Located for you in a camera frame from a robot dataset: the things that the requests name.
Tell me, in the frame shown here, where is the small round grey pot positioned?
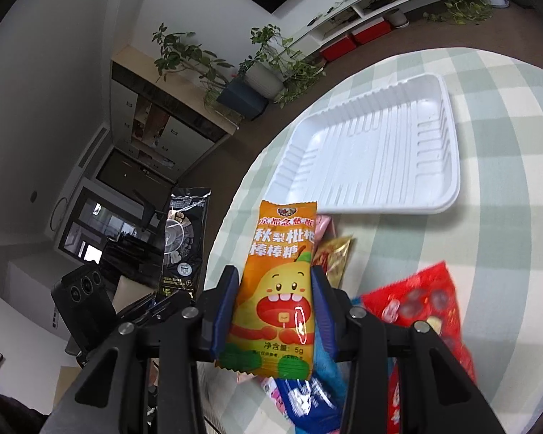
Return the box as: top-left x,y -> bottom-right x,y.
386,9 -> 411,29

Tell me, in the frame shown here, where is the light blue snack packet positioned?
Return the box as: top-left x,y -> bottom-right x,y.
312,353 -> 350,399

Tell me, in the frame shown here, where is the black snack packet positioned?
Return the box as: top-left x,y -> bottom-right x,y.
157,187 -> 212,300

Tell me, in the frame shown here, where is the plant in wide white pot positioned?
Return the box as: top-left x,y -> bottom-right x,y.
239,25 -> 327,102

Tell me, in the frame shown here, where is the plant in dark blue pot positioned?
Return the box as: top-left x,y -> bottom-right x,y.
153,22 -> 269,121

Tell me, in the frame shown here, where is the pink cartoon snack packet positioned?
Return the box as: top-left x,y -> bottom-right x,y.
316,214 -> 336,241

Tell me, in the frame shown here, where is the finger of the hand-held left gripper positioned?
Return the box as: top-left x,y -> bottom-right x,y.
116,290 -> 195,326

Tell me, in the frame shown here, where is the dark blue snack packet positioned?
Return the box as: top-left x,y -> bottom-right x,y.
271,373 -> 345,434

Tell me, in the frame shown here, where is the green checked tablecloth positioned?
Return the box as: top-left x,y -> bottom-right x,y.
197,45 -> 543,434

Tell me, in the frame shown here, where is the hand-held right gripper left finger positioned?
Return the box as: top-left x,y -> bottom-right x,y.
41,266 -> 240,434

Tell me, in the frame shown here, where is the wooden shelf cabinet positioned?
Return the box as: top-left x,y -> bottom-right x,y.
111,45 -> 237,182

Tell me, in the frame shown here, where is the red storage box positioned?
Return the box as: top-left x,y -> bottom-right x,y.
352,18 -> 392,45
321,36 -> 358,62

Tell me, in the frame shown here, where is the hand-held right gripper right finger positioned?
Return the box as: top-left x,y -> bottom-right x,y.
310,266 -> 503,434

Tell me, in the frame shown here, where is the white plastic tray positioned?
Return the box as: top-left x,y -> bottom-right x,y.
269,72 -> 462,215

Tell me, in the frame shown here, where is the orange cartoon snack packet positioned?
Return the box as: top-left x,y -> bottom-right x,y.
215,200 -> 318,380

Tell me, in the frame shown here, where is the gold and red snack packet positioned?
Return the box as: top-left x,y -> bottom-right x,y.
312,235 -> 356,290

